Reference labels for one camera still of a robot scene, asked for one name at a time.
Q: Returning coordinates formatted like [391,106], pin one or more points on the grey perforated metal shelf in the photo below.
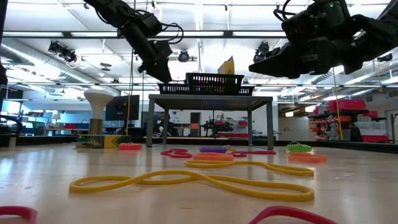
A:
[211,102]

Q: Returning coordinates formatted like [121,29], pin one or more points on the orange coil wristband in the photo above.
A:
[130,147]

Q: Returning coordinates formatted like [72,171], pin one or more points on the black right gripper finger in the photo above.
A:
[280,65]

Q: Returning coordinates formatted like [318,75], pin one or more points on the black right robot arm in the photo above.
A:
[373,34]

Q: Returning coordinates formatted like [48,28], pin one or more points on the orange rubber band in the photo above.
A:
[213,156]
[307,158]

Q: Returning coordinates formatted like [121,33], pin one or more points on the green coil wristband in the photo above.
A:
[299,148]

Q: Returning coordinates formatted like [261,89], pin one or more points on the storage rack with bins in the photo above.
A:
[342,124]

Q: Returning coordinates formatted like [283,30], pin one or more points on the black background robot arm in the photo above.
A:
[216,126]

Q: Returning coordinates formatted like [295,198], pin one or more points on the black studio light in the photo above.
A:
[261,52]
[63,51]

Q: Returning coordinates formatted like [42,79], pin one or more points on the red storage bin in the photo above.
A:
[346,104]

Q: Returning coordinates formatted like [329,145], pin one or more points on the yellow crayon box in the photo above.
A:
[105,141]

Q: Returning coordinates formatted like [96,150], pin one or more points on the yellow rubber band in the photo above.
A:
[72,186]
[189,164]
[230,149]

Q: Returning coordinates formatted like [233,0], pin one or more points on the green cardboard box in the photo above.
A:
[227,67]

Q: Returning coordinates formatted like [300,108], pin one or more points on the purple coil wristband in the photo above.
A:
[213,150]

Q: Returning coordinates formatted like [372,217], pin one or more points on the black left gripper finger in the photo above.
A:
[163,70]
[158,74]

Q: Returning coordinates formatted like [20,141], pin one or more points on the black overhead crossbeam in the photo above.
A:
[46,34]

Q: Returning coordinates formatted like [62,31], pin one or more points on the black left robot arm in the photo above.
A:
[124,12]

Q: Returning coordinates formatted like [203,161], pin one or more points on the white mushroom lamp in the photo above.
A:
[98,102]

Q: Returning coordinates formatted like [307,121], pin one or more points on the black mesh basket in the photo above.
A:
[214,84]
[174,88]
[247,90]

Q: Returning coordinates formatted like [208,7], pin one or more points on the black computer monitor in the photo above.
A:
[122,108]

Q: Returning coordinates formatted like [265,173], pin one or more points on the black overhead camera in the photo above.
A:
[183,56]

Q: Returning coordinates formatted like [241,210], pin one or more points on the red rubber band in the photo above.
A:
[258,152]
[183,154]
[280,211]

